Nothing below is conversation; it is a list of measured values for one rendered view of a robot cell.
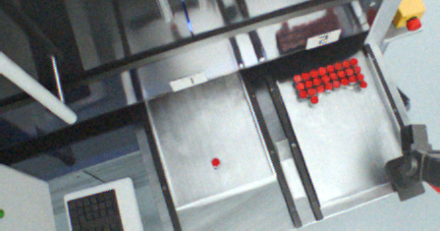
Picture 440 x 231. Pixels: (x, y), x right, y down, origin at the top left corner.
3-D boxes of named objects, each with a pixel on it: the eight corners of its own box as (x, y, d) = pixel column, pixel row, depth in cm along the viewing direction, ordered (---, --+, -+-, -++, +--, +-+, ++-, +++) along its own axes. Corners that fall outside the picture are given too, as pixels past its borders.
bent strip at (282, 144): (275, 146, 129) (275, 142, 123) (286, 143, 129) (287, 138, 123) (294, 199, 125) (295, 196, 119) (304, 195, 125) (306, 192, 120)
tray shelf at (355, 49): (127, 96, 133) (125, 94, 131) (364, 22, 141) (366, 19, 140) (177, 269, 121) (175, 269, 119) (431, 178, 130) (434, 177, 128)
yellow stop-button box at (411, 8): (385, 6, 132) (391, -7, 125) (409, 0, 133) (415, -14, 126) (396, 30, 130) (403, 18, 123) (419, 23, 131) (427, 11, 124)
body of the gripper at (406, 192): (408, 154, 120) (416, 146, 112) (423, 194, 117) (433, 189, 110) (384, 162, 119) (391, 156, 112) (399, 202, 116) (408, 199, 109)
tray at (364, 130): (276, 86, 133) (276, 81, 130) (366, 58, 136) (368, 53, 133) (319, 207, 125) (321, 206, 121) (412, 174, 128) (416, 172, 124)
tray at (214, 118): (141, 88, 132) (138, 84, 128) (234, 58, 135) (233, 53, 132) (177, 209, 123) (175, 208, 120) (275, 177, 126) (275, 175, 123)
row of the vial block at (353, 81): (297, 97, 132) (298, 91, 128) (359, 78, 134) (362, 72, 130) (300, 104, 132) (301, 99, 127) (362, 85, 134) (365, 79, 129)
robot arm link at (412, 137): (412, 170, 99) (450, 169, 100) (408, 115, 102) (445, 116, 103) (392, 180, 110) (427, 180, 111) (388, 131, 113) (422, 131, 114)
